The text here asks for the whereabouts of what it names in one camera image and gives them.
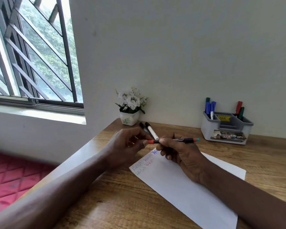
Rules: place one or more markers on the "person's left hand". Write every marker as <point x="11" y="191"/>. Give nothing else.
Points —
<point x="124" y="145"/>

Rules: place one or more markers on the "person's right hand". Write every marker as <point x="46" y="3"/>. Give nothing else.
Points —
<point x="186" y="159"/>

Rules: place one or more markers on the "thin red-capped marker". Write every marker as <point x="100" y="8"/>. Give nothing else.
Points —
<point x="188" y="140"/>
<point x="238" y="107"/>

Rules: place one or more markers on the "black pen teal end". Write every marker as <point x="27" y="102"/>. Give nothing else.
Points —
<point x="144" y="128"/>

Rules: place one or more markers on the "white paper sheet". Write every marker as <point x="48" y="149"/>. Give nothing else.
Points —
<point x="176" y="188"/>

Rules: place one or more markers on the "thick white marker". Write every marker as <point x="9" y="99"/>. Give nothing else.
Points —
<point x="153" y="133"/>

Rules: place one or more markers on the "thick blue marker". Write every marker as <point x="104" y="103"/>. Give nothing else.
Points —
<point x="212" y="109"/>

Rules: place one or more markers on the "thin green-capped marker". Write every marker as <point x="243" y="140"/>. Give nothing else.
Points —
<point x="207" y="100"/>
<point x="241" y="112"/>

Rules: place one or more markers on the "person's left forearm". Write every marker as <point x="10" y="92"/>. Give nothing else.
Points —
<point x="50" y="200"/>

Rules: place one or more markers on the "person's right forearm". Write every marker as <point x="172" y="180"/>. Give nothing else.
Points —
<point x="252" y="202"/>

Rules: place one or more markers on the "potted white artificial flowers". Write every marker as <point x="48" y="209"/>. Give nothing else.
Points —
<point x="130" y="120"/>

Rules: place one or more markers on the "gray desk organizer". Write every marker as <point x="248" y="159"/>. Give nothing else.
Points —
<point x="209" y="131"/>

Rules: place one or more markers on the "red quilted mattress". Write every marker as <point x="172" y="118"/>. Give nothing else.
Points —
<point x="9" y="181"/>

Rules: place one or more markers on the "barred window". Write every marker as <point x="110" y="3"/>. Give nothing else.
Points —
<point x="26" y="57"/>

